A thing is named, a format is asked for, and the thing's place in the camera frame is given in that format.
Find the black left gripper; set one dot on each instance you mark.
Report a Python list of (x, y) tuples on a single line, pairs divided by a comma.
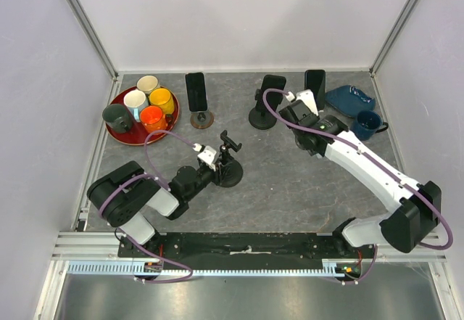
[(217, 178)]

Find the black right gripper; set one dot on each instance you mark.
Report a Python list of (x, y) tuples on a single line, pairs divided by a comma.
[(317, 117)]

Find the black round-base phone stand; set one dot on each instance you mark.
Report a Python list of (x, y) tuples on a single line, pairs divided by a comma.
[(230, 171)]

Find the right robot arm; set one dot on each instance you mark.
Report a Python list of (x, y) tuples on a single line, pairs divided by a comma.
[(412, 208)]

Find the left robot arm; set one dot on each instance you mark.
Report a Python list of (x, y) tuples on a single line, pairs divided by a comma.
[(120, 195)]

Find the black phone on white stand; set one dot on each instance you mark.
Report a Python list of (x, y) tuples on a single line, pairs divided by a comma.
[(315, 80)]

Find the round wooden phone stand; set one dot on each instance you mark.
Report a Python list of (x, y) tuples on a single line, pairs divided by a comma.
[(202, 120)]

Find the black phone on wooden stand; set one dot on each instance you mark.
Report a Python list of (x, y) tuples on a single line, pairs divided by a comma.
[(196, 92)]

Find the blue shell-shaped plate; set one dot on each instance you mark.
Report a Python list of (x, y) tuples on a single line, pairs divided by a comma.
[(349, 100)]

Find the dark blue ceramic mug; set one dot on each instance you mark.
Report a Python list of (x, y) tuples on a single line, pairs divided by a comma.
[(367, 123)]

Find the orange mug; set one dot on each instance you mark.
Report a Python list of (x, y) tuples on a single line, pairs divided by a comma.
[(154, 119)]

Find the yellow mug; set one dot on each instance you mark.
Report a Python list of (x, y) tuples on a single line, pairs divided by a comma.
[(163, 99)]

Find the dark green mug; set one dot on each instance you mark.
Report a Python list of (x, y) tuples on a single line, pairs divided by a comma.
[(118, 118)]

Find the cream beige mug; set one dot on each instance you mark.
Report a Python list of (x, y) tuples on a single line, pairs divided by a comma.
[(147, 84)]

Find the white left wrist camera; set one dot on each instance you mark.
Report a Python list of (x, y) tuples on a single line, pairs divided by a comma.
[(206, 155)]

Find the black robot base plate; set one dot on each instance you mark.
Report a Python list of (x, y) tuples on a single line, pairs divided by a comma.
[(254, 251)]

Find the white mug blue handle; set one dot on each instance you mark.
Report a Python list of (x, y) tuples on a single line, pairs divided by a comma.
[(136, 101)]

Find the aluminium front frame rail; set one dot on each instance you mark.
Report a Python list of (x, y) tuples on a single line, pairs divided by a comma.
[(85, 246)]

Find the light blue cable duct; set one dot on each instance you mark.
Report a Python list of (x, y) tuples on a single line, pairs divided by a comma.
[(132, 268)]

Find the aluminium corner frame post right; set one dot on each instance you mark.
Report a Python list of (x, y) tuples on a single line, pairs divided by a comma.
[(399, 24)]

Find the aluminium corner frame post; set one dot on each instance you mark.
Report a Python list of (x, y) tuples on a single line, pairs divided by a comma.
[(91, 34), (399, 24)]

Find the aluminium corner frame post left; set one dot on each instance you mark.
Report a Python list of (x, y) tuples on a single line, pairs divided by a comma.
[(91, 34)]

